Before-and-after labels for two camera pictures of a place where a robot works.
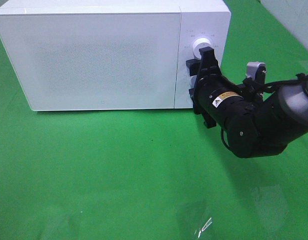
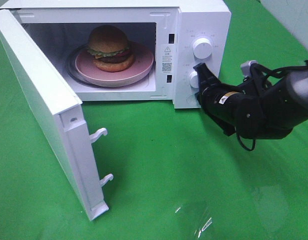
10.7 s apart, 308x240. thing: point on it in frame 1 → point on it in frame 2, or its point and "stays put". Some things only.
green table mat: x=152 y=174 stays put
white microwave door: x=68 y=61 → x=58 y=108
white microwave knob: x=199 y=43 stays put
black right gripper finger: x=209 y=62 → x=205 y=76
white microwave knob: x=192 y=79 stays put
